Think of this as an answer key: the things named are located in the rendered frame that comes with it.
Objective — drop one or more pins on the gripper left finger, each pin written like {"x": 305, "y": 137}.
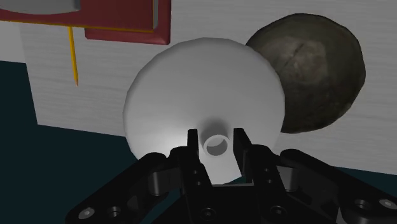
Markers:
{"x": 173, "y": 176}

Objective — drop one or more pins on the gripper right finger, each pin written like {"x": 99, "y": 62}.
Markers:
{"x": 279, "y": 173}

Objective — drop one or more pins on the white funnel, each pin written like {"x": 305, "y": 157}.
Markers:
{"x": 198, "y": 99}

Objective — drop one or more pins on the dark brown round bowl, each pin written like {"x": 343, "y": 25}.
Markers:
{"x": 313, "y": 77}

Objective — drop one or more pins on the yellow pencil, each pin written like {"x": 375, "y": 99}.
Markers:
{"x": 73, "y": 59}

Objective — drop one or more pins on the red robot stand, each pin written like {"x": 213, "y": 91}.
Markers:
{"x": 124, "y": 21}

